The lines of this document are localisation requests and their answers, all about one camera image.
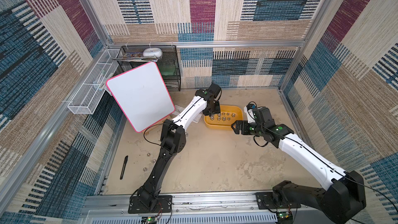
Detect yellow plastic storage box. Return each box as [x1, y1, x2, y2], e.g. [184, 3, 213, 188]
[204, 105, 244, 131]

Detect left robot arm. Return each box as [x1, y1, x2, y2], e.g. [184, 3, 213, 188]
[128, 83, 222, 214]

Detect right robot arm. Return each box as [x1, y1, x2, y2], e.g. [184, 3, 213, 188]
[231, 102, 366, 224]

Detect wooden whiteboard easel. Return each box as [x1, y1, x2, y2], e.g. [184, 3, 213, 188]
[144, 116, 172, 135]

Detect pink framed whiteboard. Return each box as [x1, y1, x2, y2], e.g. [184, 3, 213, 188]
[106, 62, 175, 132]

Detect white round device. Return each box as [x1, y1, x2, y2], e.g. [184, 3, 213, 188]
[143, 48, 163, 59]

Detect black mesh shelf rack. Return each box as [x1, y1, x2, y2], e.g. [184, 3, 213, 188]
[114, 45, 181, 91]

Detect black marker pen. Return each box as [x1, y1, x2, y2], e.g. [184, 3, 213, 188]
[120, 156, 129, 180]

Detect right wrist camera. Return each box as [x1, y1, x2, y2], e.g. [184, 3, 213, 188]
[244, 103, 256, 123]

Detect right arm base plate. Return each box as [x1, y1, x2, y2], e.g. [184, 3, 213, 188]
[255, 191, 302, 211]

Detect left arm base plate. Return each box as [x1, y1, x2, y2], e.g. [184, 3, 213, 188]
[127, 195, 173, 214]

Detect white wire basket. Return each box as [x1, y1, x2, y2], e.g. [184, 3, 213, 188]
[67, 49, 119, 115]

